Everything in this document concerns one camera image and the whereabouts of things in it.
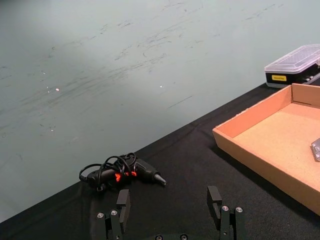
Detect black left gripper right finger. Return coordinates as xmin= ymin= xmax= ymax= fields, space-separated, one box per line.
xmin=206 ymin=185 xmax=247 ymax=240

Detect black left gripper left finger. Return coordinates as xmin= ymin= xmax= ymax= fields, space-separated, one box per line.
xmin=96 ymin=188 xmax=132 ymax=240

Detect black table cloth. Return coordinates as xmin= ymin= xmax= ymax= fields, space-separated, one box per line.
xmin=0 ymin=77 xmax=320 ymax=240

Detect shallow brown cardboard tray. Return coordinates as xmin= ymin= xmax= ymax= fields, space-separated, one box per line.
xmin=212 ymin=82 xmax=320 ymax=216

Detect roll of silver tape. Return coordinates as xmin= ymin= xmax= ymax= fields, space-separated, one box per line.
xmin=310 ymin=137 xmax=320 ymax=163

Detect clear plastic case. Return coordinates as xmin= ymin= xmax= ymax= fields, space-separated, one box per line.
xmin=264 ymin=43 xmax=320 ymax=89

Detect black corded tool orange parts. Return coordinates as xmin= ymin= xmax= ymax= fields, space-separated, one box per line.
xmin=78 ymin=152 xmax=167 ymax=193

